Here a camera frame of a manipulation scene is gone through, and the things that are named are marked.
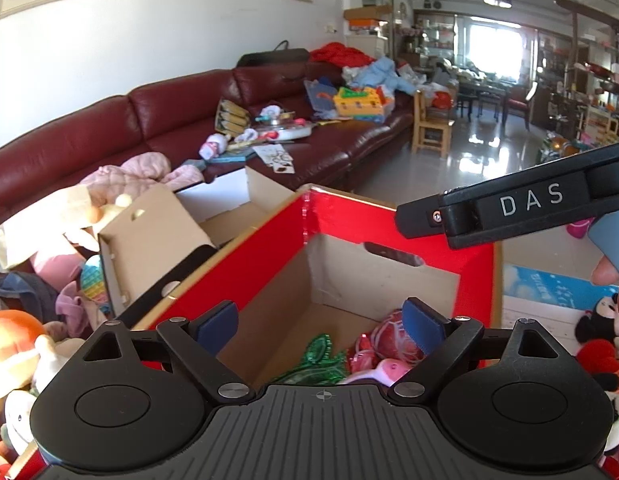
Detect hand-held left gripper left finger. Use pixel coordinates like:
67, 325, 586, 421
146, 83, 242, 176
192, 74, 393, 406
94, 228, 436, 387
83, 301, 255, 406

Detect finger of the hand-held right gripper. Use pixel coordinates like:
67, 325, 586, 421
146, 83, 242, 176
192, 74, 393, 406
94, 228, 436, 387
395, 193, 446, 240

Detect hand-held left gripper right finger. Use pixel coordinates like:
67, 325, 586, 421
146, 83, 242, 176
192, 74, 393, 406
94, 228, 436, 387
388, 297, 563, 405

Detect red cardboard box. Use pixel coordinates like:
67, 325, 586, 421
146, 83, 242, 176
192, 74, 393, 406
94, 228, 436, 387
6, 185, 505, 480

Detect person's right hand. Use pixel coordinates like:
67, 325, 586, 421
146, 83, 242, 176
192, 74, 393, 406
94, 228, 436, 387
592, 259, 619, 321

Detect pink plastic toy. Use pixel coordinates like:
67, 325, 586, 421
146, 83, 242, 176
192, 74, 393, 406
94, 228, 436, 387
339, 358, 413, 388

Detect blue floor mat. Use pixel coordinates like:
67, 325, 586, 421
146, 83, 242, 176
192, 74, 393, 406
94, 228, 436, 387
503, 263, 619, 311

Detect small wooden chair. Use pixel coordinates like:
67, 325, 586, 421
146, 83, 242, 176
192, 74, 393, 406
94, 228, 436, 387
412, 89, 457, 158

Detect brown cardboard box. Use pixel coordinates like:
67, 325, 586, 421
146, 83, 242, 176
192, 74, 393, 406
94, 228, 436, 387
96, 166, 297, 318

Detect green plastic toy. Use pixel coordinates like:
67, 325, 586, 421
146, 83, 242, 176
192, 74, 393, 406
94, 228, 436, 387
269, 335, 347, 391

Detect dark dining table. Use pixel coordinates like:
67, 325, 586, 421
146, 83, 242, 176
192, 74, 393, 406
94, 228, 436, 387
457, 80, 513, 123

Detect rainbow bubble pop toy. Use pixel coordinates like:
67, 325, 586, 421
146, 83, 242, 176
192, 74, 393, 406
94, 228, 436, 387
80, 255, 112, 318

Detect light blue clothes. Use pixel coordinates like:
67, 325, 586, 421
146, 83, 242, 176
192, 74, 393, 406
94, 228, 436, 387
344, 56, 425, 96

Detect display shelf unit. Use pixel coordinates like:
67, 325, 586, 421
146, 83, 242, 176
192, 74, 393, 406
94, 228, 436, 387
534, 0, 619, 141

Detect white printed paper sheet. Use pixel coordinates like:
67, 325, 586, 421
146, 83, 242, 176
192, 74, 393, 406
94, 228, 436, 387
253, 144, 295, 176

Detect white round toy set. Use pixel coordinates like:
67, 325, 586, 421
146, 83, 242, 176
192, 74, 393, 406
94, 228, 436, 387
254, 110, 316, 143

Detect pink padded jacket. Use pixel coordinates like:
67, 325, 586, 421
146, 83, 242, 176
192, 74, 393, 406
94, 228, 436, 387
79, 152, 205, 196

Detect red blanket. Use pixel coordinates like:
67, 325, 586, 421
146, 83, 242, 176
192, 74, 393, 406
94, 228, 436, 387
309, 42, 377, 68

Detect dark grey clothing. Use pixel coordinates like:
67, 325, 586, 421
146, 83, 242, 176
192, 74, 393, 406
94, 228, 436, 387
0, 271, 60, 311

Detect orange plush toy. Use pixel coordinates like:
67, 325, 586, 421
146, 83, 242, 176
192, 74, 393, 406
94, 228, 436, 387
0, 310, 47, 401

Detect black bag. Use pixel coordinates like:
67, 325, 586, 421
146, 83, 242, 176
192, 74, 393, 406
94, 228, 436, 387
236, 40, 310, 68

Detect dark red leather sofa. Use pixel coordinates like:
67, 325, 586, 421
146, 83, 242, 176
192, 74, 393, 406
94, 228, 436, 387
0, 62, 415, 231

